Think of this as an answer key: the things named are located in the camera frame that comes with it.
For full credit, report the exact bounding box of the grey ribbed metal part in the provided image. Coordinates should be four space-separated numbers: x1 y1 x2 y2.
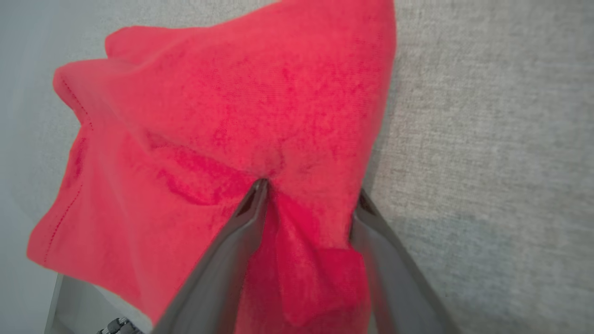
97 316 142 334

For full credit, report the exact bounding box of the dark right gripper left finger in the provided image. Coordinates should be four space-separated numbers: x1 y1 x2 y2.
151 179 271 334

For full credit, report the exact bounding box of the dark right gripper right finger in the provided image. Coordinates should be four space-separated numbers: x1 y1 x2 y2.
349 188 461 334

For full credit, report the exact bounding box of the red white basketball jersey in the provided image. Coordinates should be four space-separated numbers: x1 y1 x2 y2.
26 0 397 334

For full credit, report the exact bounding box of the grey fabric sofa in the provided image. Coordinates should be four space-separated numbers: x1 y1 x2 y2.
0 0 594 334

